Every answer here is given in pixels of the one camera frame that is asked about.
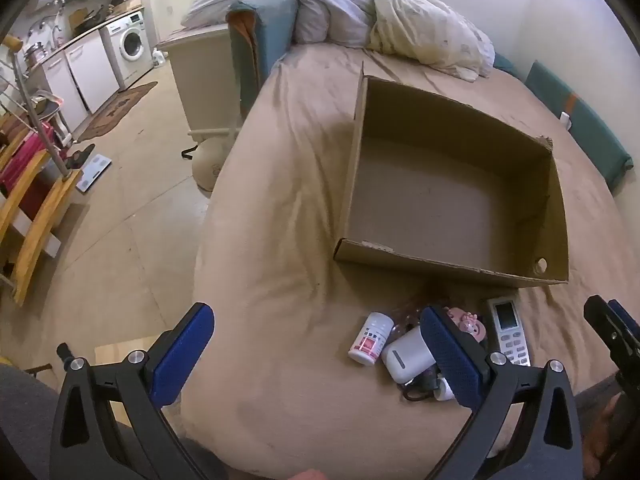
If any wooden chair frame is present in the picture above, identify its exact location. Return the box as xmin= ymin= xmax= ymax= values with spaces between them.
xmin=0 ymin=150 xmax=83 ymax=306

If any white washing machine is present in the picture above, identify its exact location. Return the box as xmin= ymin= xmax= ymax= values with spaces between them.
xmin=100 ymin=10 xmax=153 ymax=88

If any white plastic stool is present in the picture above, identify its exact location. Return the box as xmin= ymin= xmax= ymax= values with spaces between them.
xmin=30 ymin=89 xmax=71 ymax=141

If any cream duvet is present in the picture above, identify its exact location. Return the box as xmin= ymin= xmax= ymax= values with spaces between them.
xmin=345 ymin=0 xmax=496 ymax=83

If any black cable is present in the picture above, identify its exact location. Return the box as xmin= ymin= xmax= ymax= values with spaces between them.
xmin=400 ymin=372 xmax=443 ymax=403

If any teal pillow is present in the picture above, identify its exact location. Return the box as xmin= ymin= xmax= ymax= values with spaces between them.
xmin=492 ymin=52 xmax=526 ymax=80

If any white rounded charger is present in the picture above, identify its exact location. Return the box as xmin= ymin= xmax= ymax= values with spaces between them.
xmin=381 ymin=327 xmax=438 ymax=383

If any black slipper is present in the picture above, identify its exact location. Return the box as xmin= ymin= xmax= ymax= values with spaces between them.
xmin=65 ymin=144 xmax=96 ymax=171

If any pink toy figure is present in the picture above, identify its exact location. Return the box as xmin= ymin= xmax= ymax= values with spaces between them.
xmin=447 ymin=306 xmax=487 ymax=343

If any metal cooking pot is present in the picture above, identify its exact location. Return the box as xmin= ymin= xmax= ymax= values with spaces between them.
xmin=22 ymin=40 xmax=48 ymax=66

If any beige exercise ball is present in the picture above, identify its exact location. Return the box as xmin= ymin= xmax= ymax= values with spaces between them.
xmin=192 ymin=140 xmax=233 ymax=193

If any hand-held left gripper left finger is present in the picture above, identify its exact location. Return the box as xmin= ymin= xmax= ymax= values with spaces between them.
xmin=49 ymin=302 xmax=216 ymax=480

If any white remote control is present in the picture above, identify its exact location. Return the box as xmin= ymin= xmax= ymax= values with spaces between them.
xmin=487 ymin=297 xmax=532 ymax=367

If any teal wall cushion orange strap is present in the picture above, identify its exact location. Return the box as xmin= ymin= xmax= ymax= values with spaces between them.
xmin=525 ymin=60 xmax=633 ymax=193

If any brown cardboard box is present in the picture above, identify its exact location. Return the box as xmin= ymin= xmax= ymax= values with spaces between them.
xmin=333 ymin=62 xmax=571 ymax=291

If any teal headboard cushion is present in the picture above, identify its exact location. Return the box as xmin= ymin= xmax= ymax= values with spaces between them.
xmin=227 ymin=0 xmax=301 ymax=121

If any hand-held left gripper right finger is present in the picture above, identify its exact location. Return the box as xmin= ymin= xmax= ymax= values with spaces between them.
xmin=420 ymin=305 xmax=583 ymax=480

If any white kitchen cabinet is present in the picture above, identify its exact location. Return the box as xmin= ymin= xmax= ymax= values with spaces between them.
xmin=65 ymin=37 xmax=122 ymax=113
xmin=42 ymin=55 xmax=88 ymax=121

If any metal stair railing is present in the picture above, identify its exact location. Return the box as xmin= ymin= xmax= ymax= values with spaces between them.
xmin=0 ymin=35 xmax=71 ymax=181

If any white bathroom scale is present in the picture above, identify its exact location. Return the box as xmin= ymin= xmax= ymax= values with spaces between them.
xmin=75 ymin=155 xmax=113 ymax=192

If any red suitcase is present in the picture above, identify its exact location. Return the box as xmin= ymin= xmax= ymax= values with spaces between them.
xmin=0 ymin=132 xmax=51 ymax=201

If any light grey pillow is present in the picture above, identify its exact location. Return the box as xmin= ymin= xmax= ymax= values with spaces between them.
xmin=292 ymin=0 xmax=361 ymax=46

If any white pill bottle red label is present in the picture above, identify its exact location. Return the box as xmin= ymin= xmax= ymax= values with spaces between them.
xmin=348 ymin=311 xmax=393 ymax=366

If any brown floor mat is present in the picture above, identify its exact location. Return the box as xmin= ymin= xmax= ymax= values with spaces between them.
xmin=77 ymin=81 xmax=158 ymax=142

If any white bedside cabinet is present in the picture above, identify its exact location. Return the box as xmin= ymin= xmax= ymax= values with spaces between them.
xmin=157 ymin=24 xmax=246 ymax=138

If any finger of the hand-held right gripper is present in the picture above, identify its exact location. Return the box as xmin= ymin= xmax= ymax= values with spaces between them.
xmin=607 ymin=299 xmax=640 ymax=346
xmin=584 ymin=295 xmax=640 ymax=378

